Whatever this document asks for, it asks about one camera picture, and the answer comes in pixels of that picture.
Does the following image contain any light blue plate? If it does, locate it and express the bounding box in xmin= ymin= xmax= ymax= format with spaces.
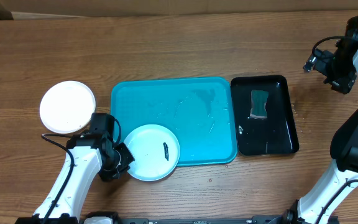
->
xmin=124 ymin=124 xmax=180 ymax=182

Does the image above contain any white plate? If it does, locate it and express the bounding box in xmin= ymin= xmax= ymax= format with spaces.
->
xmin=39 ymin=80 xmax=96 ymax=134

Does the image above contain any green white sponge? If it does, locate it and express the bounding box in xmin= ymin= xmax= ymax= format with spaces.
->
xmin=250 ymin=90 xmax=269 ymax=119

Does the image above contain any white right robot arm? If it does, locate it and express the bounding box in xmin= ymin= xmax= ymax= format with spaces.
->
xmin=280 ymin=49 xmax=358 ymax=223

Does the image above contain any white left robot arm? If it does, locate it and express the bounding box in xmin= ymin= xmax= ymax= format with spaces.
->
xmin=16 ymin=146 xmax=104 ymax=223

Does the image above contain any black rectangular tray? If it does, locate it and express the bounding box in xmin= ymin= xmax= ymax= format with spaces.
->
xmin=231 ymin=75 xmax=300 ymax=156

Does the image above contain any teal plastic tray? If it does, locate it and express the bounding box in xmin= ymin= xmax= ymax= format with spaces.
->
xmin=110 ymin=77 xmax=237 ymax=166

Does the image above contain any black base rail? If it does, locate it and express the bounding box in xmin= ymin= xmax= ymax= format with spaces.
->
xmin=79 ymin=211 xmax=340 ymax=224

